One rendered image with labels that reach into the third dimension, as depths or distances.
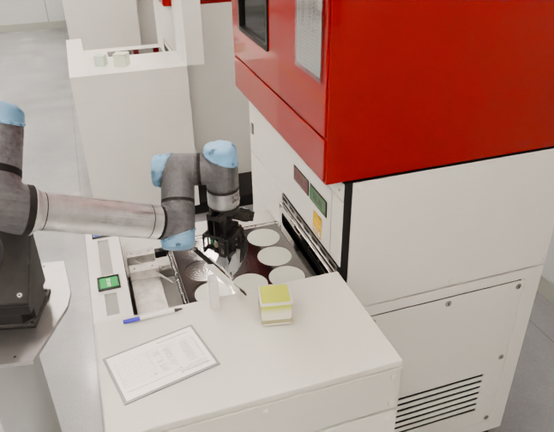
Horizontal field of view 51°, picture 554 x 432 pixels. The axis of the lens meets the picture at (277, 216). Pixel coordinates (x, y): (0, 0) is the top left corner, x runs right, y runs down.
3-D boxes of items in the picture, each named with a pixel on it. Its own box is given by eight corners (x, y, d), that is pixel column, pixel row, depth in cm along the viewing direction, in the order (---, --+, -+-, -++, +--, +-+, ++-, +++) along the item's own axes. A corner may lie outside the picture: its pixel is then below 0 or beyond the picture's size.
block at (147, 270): (158, 269, 168) (156, 261, 166) (159, 275, 165) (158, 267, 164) (129, 274, 166) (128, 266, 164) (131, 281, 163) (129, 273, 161)
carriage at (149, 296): (154, 261, 177) (153, 253, 175) (176, 339, 147) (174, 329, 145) (128, 266, 174) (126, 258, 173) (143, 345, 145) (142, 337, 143)
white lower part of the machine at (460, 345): (393, 309, 287) (410, 159, 245) (497, 441, 219) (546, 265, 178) (256, 343, 268) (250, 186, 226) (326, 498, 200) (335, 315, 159)
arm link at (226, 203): (217, 179, 139) (247, 185, 136) (218, 195, 141) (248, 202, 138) (200, 192, 133) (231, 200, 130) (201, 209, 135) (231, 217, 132)
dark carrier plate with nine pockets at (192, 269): (276, 225, 186) (276, 223, 185) (316, 286, 158) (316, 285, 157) (170, 244, 176) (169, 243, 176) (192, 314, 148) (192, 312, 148)
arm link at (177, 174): (149, 197, 125) (200, 195, 126) (149, 148, 128) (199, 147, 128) (155, 206, 133) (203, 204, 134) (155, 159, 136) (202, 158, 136)
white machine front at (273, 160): (257, 184, 226) (255, 85, 206) (345, 311, 160) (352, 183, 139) (250, 185, 226) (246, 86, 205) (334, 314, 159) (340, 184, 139)
